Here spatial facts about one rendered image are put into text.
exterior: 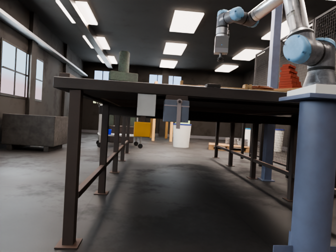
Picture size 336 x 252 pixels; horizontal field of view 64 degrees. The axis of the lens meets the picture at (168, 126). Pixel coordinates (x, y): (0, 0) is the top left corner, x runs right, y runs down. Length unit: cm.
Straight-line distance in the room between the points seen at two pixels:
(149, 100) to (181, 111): 19
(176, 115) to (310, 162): 68
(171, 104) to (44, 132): 427
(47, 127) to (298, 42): 480
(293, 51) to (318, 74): 17
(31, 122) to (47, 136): 40
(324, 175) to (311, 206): 15
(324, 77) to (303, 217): 65
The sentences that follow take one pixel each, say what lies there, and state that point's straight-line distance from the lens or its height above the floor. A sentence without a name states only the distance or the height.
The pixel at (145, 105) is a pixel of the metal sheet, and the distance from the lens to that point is 149.
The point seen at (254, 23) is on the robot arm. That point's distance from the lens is 188.
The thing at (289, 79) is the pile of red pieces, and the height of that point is 115.
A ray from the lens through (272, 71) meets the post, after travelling 385.
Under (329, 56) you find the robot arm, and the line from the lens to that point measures 147.
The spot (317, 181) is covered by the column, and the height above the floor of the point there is 48.
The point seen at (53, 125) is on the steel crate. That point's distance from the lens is 547.
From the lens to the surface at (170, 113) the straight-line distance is 146.
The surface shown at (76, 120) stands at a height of 69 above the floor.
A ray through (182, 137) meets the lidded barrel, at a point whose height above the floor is 29.
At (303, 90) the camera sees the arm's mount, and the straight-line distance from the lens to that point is 140.
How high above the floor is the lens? 72
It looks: 1 degrees down
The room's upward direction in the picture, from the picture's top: 3 degrees clockwise
